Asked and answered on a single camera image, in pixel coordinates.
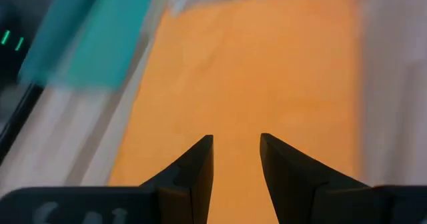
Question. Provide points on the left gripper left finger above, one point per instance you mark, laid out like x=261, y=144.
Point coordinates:
x=190, y=190

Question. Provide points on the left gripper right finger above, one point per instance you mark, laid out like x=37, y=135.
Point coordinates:
x=290, y=184

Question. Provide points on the black aluminium table frame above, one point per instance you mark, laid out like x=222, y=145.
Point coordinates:
x=20, y=117

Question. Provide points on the orange microfiber towel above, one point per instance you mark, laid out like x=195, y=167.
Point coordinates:
x=250, y=67

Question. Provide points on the translucent teal plastic basket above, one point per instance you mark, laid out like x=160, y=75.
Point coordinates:
x=93, y=44

